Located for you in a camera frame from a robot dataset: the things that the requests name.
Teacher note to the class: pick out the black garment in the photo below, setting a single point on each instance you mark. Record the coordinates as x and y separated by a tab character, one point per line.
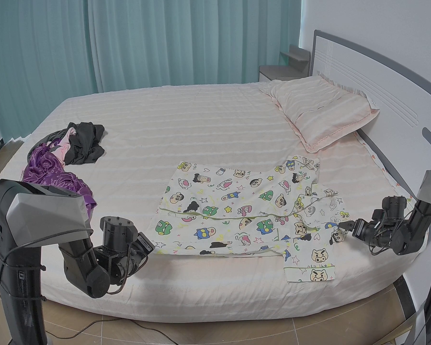
84	146

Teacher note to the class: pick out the pink garment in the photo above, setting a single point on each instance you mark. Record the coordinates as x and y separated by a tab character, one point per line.
63	149

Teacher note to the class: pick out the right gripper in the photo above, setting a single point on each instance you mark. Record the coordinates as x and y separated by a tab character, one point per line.
364	232

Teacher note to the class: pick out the bed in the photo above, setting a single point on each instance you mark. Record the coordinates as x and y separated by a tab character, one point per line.
201	128

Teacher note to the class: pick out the purple garment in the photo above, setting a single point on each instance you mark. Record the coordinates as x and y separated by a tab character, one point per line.
54	174

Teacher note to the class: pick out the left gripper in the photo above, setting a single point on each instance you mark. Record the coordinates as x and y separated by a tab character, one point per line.
140	253

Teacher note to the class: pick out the grey bedside table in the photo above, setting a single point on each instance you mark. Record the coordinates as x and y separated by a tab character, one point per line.
283	70

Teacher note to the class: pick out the grey garment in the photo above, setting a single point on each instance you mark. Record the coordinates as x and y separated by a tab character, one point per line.
50	138

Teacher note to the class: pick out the blue-green curtain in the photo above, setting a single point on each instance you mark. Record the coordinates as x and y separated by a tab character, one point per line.
39	49
201	31

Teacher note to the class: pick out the pink striped pillow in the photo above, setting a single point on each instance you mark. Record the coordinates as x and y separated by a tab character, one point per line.
319	113

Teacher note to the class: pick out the white printed pyjama top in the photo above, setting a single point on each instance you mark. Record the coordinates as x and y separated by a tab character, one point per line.
237	207

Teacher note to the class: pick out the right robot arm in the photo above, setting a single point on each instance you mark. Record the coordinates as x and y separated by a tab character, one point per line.
413	228

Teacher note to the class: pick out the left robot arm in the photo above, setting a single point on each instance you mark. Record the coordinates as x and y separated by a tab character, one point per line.
39	214

